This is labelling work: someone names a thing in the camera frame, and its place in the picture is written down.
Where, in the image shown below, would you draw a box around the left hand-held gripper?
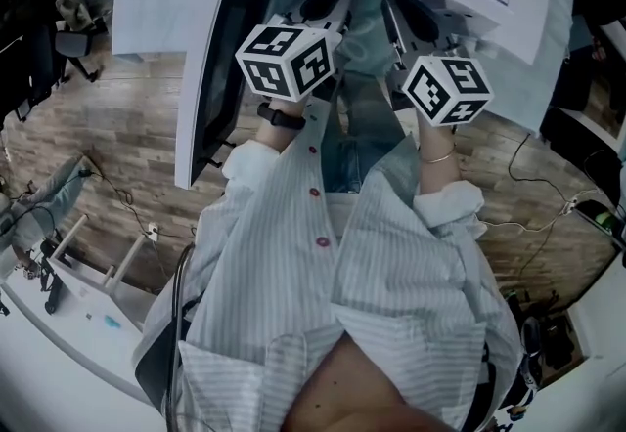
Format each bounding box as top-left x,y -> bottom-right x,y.
234,0 -> 358,103

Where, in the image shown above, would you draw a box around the white undershirt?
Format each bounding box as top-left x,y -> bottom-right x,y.
325,192 -> 363,245

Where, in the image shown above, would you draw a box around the person's right forearm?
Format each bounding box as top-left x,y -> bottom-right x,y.
416,121 -> 464,199

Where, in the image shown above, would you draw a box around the striped white shirt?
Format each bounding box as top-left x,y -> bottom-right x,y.
131,97 -> 522,432

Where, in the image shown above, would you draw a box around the blue jeans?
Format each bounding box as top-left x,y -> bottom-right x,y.
322,63 -> 417,194

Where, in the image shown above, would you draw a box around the person's bare chest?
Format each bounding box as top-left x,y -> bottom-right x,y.
281,334 -> 461,432

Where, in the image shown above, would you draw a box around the person's left forearm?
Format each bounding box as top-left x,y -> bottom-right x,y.
253,95 -> 309,155

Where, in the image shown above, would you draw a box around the black office chair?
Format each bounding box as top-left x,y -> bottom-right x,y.
0,22 -> 65,123

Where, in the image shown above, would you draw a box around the white cable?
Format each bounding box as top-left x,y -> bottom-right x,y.
481,202 -> 573,232

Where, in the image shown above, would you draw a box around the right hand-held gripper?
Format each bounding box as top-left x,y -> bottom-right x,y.
380,0 -> 494,127

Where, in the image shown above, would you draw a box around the black round dish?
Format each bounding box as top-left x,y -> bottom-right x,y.
574,199 -> 626,245

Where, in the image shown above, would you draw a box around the black wristband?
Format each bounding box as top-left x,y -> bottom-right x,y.
257,102 -> 307,131

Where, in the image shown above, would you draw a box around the black cable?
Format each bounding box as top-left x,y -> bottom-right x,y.
168,243 -> 197,432
508,131 -> 603,192

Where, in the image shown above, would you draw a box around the gold bracelet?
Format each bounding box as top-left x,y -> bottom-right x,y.
420,141 -> 459,165

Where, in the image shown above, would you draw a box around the white desk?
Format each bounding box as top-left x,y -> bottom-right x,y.
0,214 -> 153,407
571,19 -> 626,162

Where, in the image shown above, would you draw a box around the grey office chair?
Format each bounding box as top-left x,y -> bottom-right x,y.
54,22 -> 107,82

